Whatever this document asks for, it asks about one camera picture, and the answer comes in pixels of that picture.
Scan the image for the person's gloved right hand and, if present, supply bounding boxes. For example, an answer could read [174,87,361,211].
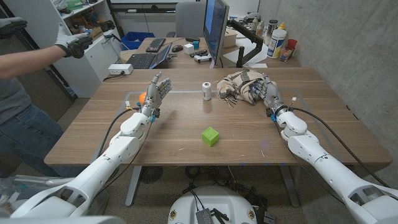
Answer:
[54,23,93,59]

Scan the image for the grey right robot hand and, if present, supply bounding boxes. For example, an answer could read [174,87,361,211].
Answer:
[251,73,289,116]

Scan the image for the person's gloved left hand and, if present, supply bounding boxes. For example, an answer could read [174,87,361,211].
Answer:
[0,17,28,40]

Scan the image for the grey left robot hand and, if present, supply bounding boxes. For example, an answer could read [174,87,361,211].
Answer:
[140,72,172,118]

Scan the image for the beige plaid scarf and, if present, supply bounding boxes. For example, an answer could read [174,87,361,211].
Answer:
[216,68,277,106]

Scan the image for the person's right forearm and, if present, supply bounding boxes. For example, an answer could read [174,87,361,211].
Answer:
[0,45,68,80]

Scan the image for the white thread spool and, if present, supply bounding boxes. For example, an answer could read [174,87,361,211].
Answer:
[201,82,212,101]

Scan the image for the cardboard box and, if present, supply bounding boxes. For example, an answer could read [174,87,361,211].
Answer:
[90,26,104,40]

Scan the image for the white shelf cabinet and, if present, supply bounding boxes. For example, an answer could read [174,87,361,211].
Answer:
[2,0,123,99]

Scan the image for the black laptop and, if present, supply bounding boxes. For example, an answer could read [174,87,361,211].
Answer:
[126,42,172,70]

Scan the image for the white power strip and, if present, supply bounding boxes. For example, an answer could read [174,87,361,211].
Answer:
[108,63,134,76]

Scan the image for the wooden rear desk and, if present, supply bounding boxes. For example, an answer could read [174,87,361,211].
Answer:
[119,36,302,69]

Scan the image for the black keyboard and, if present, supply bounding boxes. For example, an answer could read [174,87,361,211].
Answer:
[145,37,167,54]

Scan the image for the white paper sheets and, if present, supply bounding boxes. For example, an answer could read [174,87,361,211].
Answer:
[222,37,271,68]

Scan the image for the blue plastic bin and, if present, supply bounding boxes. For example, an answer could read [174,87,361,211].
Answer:
[120,31,155,51]

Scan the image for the white handheld controller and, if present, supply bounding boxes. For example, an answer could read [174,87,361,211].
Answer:
[193,54,213,64]

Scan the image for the jar with black lid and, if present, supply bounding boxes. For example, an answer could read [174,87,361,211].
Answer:
[263,19,279,46]

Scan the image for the light wooden box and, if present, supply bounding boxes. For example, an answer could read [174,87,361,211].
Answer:
[223,28,238,48]

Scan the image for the green cube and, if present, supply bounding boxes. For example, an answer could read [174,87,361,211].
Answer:
[201,126,220,147]

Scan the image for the grey office chair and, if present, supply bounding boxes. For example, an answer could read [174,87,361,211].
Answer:
[175,1,206,39]

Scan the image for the computer monitor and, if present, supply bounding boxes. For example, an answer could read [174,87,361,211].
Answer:
[203,0,230,66]

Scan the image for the grey table leg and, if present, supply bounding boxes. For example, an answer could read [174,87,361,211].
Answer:
[124,166,142,207]
[279,164,300,208]

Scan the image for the person in grey shirt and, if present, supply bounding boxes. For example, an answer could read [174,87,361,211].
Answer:
[0,76,72,178]

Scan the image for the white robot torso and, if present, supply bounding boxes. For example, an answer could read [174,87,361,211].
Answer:
[167,185,257,224]

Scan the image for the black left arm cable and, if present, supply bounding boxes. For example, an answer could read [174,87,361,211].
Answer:
[96,107,139,158]

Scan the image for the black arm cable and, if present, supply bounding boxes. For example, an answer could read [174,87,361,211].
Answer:
[96,107,139,158]
[290,107,391,189]

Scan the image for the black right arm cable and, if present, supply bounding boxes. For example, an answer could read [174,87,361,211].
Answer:
[290,107,391,189]

